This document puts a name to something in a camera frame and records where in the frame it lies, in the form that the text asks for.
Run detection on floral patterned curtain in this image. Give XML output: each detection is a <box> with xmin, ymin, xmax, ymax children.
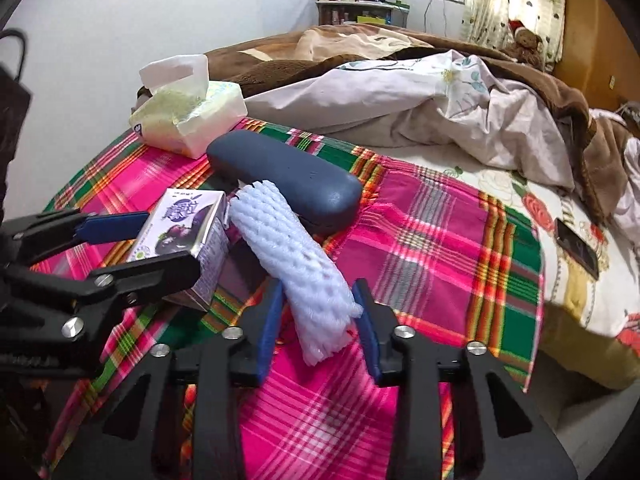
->
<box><xmin>461</xmin><ymin>0</ymin><xmax>565</xmax><ymax>72</ymax></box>

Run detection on floral mattress sheet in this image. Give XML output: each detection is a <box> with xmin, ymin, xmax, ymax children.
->
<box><xmin>379</xmin><ymin>145</ymin><xmax>639</xmax><ymax>390</ymax></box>

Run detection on cluttered wall shelf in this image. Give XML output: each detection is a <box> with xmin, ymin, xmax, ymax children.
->
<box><xmin>316</xmin><ymin>0</ymin><xmax>410</xmax><ymax>27</ymax></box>

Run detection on brown fleece blanket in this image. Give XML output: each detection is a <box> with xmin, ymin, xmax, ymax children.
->
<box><xmin>205</xmin><ymin>24</ymin><xmax>639</xmax><ymax>223</ymax></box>

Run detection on brown teddy bear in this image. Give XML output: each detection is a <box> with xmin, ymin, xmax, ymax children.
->
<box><xmin>501</xmin><ymin>20</ymin><xmax>544</xmax><ymax>70</ymax></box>

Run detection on yellow tissue pack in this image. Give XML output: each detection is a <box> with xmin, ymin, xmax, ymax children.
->
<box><xmin>129</xmin><ymin>54</ymin><xmax>247</xmax><ymax>159</ymax></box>

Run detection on purple blueberry milk carton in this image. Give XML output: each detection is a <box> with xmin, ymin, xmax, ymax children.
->
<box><xmin>127</xmin><ymin>188</ymin><xmax>229</xmax><ymax>311</ymax></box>

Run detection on pale floral duvet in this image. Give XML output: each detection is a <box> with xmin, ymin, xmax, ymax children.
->
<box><xmin>244</xmin><ymin>49</ymin><xmax>640</xmax><ymax>241</ymax></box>

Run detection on black smartphone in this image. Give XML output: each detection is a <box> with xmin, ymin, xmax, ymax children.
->
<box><xmin>554</xmin><ymin>219</ymin><xmax>600</xmax><ymax>281</ymax></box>

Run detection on dark blue glasses case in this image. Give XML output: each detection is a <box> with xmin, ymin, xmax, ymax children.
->
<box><xmin>206</xmin><ymin>129</ymin><xmax>362</xmax><ymax>234</ymax></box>

